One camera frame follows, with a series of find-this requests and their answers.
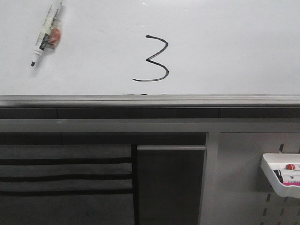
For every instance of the grey metal stand frame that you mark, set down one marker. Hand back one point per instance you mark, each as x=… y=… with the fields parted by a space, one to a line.
x=210 y=127

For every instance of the red marker box in tray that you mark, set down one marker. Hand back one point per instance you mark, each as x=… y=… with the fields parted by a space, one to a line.
x=292 y=183

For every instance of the dark grey hanging panel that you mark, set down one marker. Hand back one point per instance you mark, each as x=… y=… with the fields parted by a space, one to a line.
x=170 y=182

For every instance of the grey pegboard panel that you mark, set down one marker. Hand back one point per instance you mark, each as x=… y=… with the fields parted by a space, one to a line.
x=236 y=191

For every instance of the red round magnet in tray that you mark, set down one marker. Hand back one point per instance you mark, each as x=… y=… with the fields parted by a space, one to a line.
x=290 y=166

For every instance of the grey fabric organizer black stripes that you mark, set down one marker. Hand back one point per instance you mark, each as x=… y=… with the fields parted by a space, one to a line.
x=67 y=185

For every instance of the white plastic tray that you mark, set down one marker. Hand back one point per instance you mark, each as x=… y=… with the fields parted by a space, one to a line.
x=283 y=173

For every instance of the white whiteboard with aluminium frame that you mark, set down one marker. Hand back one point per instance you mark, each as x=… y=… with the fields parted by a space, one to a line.
x=153 y=52

